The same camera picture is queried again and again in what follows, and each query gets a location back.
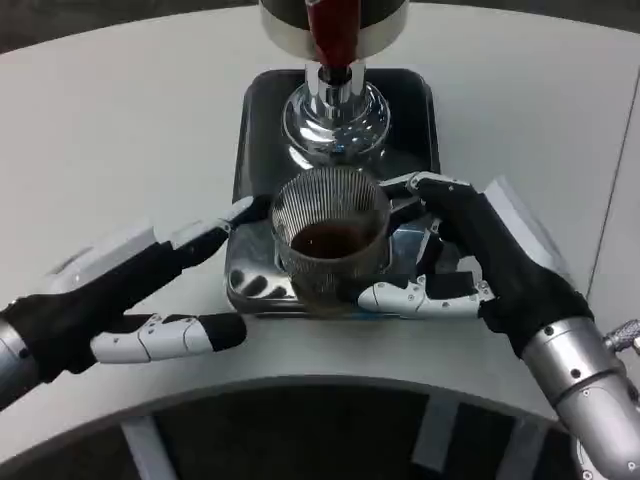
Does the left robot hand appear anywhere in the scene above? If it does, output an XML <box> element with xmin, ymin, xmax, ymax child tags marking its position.
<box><xmin>0</xmin><ymin>195</ymin><xmax>272</xmax><ymax>384</ymax></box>

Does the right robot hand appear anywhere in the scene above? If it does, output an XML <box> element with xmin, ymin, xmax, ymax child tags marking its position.
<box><xmin>357</xmin><ymin>170</ymin><xmax>596</xmax><ymax>359</ymax></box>

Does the clear ribbed glass cup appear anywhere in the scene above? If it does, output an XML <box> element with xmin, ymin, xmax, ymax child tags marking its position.
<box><xmin>269</xmin><ymin>168</ymin><xmax>391</xmax><ymax>315</ymax></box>

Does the steel drip tray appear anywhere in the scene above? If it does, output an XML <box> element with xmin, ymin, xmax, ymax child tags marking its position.
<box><xmin>224</xmin><ymin>66</ymin><xmax>444</xmax><ymax>317</ymax></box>

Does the black and steel drink dispenser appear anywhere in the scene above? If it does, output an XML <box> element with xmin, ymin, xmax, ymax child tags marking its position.
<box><xmin>258</xmin><ymin>0</ymin><xmax>409</xmax><ymax>167</ymax></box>

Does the white table frame strut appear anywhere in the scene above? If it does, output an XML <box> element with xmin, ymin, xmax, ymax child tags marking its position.
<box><xmin>409</xmin><ymin>392</ymin><xmax>460</xmax><ymax>467</ymax></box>
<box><xmin>119</xmin><ymin>414</ymin><xmax>167</xmax><ymax>480</ymax></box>

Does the red tap handle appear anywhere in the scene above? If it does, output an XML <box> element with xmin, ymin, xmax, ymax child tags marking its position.
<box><xmin>305</xmin><ymin>0</ymin><xmax>360</xmax><ymax>67</ymax></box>

